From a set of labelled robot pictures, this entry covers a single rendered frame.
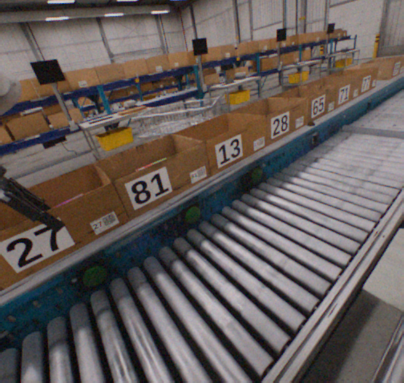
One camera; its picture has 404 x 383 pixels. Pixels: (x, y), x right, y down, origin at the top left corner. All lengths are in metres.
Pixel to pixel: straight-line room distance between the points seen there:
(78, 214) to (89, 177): 0.30
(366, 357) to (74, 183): 1.56
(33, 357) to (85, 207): 0.41
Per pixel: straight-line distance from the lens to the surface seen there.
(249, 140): 1.07
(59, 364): 0.78
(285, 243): 0.80
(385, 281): 0.77
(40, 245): 0.79
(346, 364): 1.46
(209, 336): 0.64
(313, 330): 0.66
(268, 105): 1.61
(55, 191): 1.03
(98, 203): 0.75
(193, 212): 0.84
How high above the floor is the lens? 1.32
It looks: 29 degrees down
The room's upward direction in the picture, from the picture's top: 12 degrees counter-clockwise
